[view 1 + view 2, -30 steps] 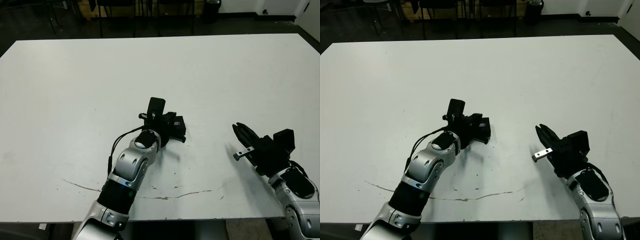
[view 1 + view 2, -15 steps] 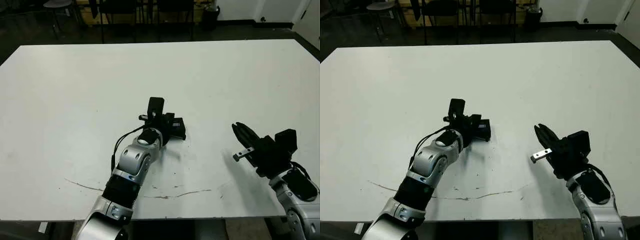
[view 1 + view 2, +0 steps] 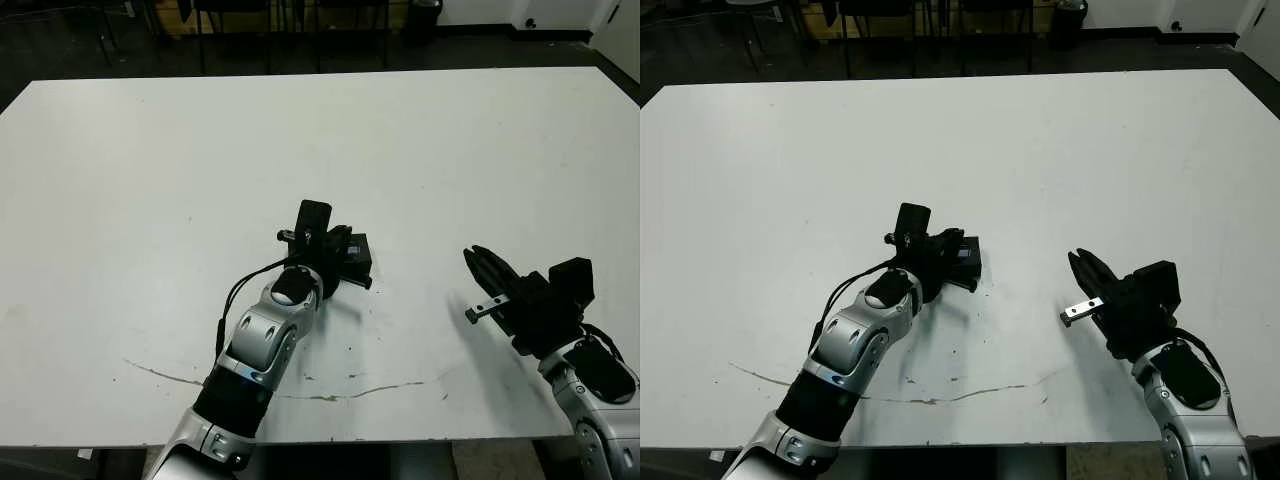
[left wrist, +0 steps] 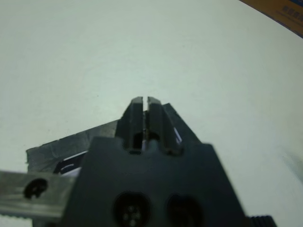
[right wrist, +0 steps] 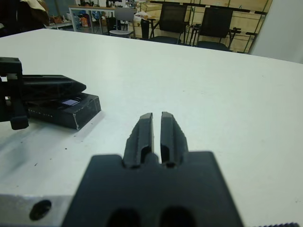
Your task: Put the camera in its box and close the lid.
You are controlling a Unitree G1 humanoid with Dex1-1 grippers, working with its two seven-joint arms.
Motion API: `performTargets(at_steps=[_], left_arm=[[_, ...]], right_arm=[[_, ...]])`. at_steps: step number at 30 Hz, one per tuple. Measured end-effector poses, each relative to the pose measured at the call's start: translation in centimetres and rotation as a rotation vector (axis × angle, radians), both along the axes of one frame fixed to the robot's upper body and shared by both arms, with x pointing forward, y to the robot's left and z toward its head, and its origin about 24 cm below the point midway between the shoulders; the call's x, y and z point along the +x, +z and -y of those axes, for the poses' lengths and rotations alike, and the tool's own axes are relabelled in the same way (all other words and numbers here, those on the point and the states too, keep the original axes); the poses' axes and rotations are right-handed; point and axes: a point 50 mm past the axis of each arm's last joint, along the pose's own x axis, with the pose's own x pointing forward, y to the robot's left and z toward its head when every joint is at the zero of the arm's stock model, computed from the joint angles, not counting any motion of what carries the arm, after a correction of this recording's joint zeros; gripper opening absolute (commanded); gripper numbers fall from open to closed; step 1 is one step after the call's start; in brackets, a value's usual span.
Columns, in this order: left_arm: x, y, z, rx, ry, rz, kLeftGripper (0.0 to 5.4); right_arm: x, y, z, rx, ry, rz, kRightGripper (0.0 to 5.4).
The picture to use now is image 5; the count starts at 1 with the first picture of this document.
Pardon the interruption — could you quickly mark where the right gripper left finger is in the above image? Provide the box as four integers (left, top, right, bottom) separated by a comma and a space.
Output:
122, 112, 156, 169

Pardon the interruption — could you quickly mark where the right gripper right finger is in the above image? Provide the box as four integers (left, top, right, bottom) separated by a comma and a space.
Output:
160, 111, 190, 168

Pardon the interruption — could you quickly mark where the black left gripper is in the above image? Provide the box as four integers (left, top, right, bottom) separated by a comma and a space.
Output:
0, 56, 87, 131

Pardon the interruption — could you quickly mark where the black printed box lid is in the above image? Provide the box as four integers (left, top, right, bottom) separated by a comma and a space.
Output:
25, 92, 102, 130

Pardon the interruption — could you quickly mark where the orange bag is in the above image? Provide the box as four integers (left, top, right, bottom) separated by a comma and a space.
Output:
80, 14, 90, 28

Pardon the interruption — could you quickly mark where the person in dark clothes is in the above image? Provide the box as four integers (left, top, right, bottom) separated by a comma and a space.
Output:
0, 0, 51, 38

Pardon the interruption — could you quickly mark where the black computer tower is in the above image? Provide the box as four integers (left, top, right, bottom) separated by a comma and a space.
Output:
106, 16, 117, 35

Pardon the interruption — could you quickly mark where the grey chair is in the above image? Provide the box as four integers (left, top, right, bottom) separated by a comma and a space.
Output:
108, 8, 135, 38

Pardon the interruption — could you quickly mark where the wooden crate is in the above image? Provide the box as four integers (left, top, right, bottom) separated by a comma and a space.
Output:
230, 32, 255, 53
139, 1, 163, 21
232, 10, 265, 34

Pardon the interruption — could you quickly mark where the black stand pole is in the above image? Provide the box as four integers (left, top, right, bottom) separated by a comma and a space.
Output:
188, 0, 196, 46

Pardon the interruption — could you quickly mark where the white frame wooden desk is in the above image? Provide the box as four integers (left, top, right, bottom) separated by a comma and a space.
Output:
68, 5, 118, 34

